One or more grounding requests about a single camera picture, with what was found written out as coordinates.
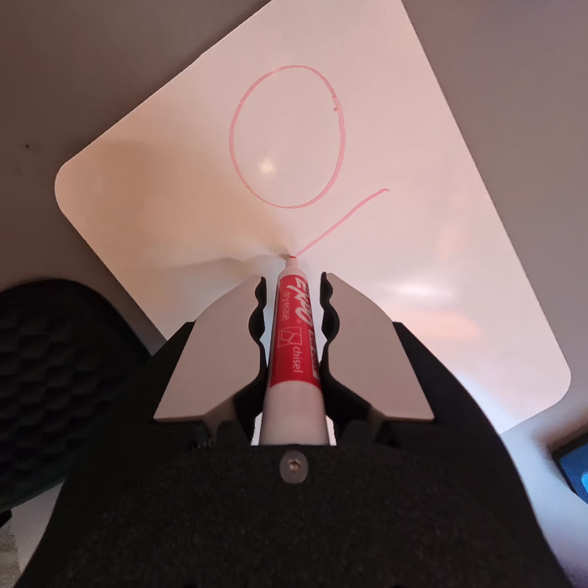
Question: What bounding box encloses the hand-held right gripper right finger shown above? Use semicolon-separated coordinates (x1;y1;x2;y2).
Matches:
317;272;435;438

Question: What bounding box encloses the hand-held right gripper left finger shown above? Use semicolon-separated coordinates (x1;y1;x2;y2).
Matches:
155;273;269;433

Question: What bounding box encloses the red dry-erase marker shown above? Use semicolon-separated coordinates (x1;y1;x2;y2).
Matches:
258;255;330;447

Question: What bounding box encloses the white whiteboard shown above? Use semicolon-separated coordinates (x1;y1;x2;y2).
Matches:
54;0;573;435

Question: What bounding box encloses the blue whiteboard eraser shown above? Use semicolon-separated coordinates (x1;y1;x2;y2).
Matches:
551;432;588;505

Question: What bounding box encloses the black textured wrist pad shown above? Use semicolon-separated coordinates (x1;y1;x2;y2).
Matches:
0;280;153;517

